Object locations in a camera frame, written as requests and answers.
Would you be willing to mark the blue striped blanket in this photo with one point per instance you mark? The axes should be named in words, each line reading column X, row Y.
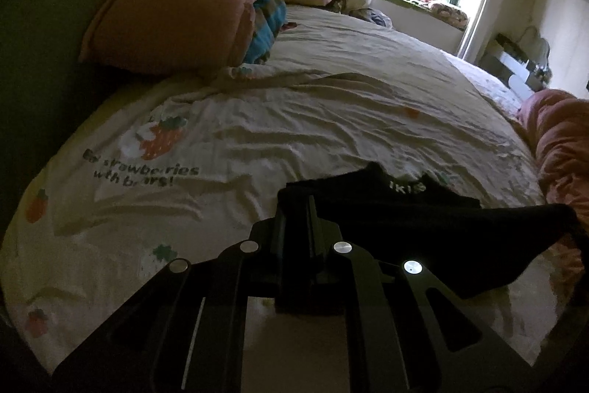
column 264, row 24

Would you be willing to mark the green quilted headboard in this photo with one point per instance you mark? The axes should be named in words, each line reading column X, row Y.
column 46, row 29

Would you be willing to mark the pink fleece blanket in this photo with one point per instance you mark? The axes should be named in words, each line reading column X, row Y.
column 561, row 144

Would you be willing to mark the strawberry print white quilt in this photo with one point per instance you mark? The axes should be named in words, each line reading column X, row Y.
column 276, row 121

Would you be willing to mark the white dressing table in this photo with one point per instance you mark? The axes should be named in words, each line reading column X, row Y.
column 515, row 61

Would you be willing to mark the clothes on window sill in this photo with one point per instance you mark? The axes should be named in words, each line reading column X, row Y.
column 441, row 8

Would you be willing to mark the black sweater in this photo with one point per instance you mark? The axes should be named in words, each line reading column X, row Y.
column 414, row 227

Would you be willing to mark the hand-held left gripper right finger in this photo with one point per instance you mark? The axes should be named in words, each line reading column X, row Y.
column 323, row 252

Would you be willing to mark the grey crumpled cloth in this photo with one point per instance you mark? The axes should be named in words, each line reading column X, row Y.
column 370, row 16

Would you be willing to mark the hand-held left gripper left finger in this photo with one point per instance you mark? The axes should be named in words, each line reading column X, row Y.
column 294, row 245

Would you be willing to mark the pink pillow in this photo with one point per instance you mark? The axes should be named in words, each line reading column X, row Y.
column 175, row 6

